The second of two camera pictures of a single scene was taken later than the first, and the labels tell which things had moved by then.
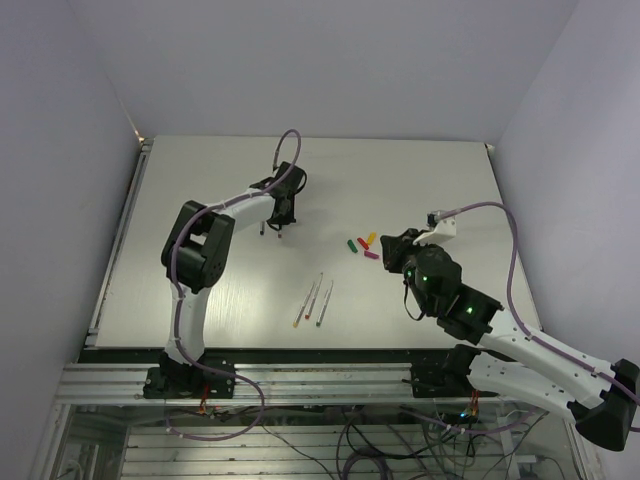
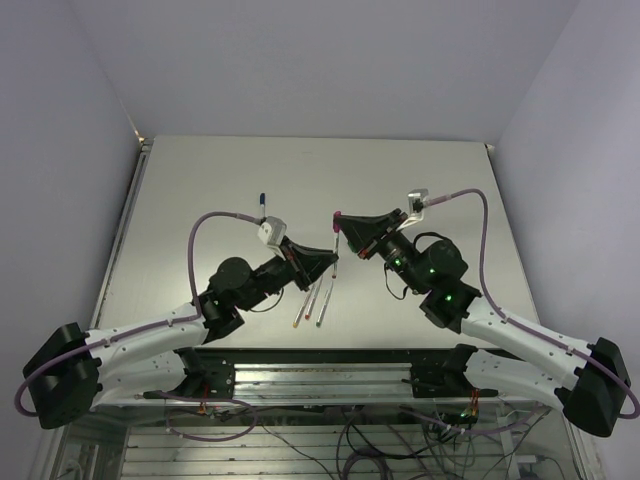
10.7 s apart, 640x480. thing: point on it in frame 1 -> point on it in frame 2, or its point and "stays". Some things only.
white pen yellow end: (303, 305) stays
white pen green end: (323, 305) stays
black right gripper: (395, 243) -> (365, 233)
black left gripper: (289, 219) -> (304, 264)
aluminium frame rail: (283, 383) stays
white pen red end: (310, 308) stays
